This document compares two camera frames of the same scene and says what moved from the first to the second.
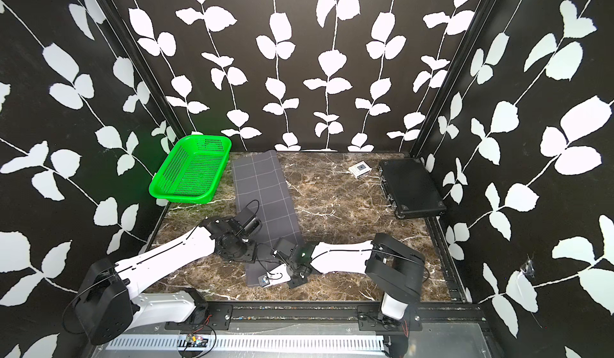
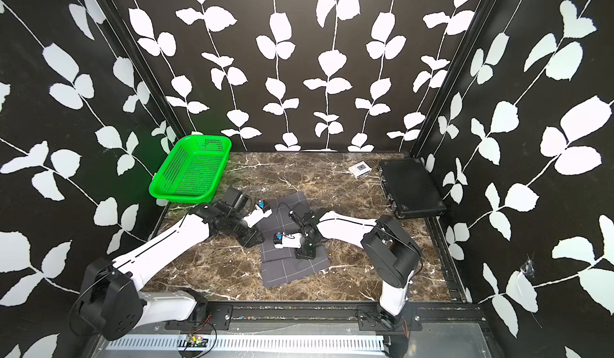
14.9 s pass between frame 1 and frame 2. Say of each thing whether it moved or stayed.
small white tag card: stayed
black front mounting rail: stayed
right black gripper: moved
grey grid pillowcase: moved
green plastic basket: stayed
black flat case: stayed
